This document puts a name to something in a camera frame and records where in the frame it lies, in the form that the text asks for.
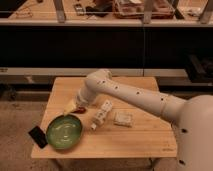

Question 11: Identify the green ceramic bowl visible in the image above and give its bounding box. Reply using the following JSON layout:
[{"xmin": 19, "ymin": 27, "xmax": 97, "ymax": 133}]
[{"xmin": 46, "ymin": 114, "xmax": 83, "ymax": 150}]

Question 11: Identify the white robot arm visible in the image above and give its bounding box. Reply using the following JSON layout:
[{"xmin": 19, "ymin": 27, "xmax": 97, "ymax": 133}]
[{"xmin": 63, "ymin": 69, "xmax": 213, "ymax": 171}]

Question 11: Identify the white toy bottle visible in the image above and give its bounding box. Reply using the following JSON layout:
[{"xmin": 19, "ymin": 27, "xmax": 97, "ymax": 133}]
[{"xmin": 91, "ymin": 100, "xmax": 113, "ymax": 130}]

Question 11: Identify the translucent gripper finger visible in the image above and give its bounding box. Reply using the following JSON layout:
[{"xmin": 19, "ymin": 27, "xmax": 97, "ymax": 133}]
[{"xmin": 63, "ymin": 100, "xmax": 77, "ymax": 115}]

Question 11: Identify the white square sponge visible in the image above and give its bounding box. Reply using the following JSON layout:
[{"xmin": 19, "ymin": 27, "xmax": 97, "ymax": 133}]
[{"xmin": 114, "ymin": 112, "xmax": 133, "ymax": 127}]

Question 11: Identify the basket on shelf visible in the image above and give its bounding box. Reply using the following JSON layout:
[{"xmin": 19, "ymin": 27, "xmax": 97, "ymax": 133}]
[{"xmin": 113, "ymin": 0, "xmax": 175, "ymax": 19}]

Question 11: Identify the brown sausage toy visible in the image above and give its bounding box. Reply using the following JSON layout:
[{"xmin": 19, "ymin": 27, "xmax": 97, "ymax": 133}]
[{"xmin": 73, "ymin": 107, "xmax": 87, "ymax": 114}]

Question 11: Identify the black smartphone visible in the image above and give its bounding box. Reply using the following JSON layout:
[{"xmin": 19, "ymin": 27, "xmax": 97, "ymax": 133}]
[{"xmin": 28, "ymin": 126, "xmax": 47, "ymax": 149}]

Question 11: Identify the wooden table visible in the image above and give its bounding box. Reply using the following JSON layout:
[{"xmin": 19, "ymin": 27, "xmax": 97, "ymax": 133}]
[{"xmin": 31, "ymin": 77, "xmax": 177, "ymax": 161}]

